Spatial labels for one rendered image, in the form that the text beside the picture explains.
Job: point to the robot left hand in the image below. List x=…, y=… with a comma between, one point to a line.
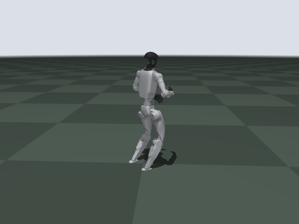
x=158, y=98

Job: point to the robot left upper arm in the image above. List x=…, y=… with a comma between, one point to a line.
x=136, y=82

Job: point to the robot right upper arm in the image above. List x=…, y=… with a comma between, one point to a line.
x=158, y=77

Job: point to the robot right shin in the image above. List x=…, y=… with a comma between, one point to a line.
x=153, y=153

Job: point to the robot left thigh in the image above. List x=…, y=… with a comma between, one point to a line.
x=147, y=125

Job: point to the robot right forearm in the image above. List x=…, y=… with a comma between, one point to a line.
x=170, y=93

